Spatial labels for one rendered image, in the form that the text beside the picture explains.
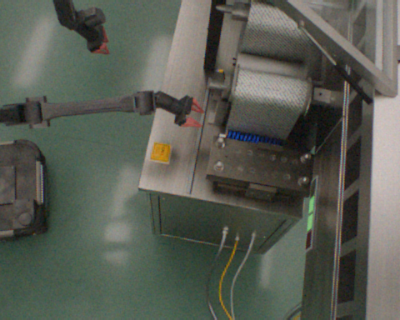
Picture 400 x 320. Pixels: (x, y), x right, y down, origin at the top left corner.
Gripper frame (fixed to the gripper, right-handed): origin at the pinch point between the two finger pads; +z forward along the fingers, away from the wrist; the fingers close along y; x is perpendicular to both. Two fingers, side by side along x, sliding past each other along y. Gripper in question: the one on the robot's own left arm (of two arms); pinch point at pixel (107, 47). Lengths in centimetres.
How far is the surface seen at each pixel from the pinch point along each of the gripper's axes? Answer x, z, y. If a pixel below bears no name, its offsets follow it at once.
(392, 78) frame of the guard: -96, -21, -63
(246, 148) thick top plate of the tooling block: -42, 24, -51
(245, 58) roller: -53, 7, -25
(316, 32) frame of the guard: -82, -46, -59
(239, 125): -43, 19, -44
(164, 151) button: -10.5, 18.8, -44.1
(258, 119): -51, 15, -45
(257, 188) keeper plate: -43, 26, -67
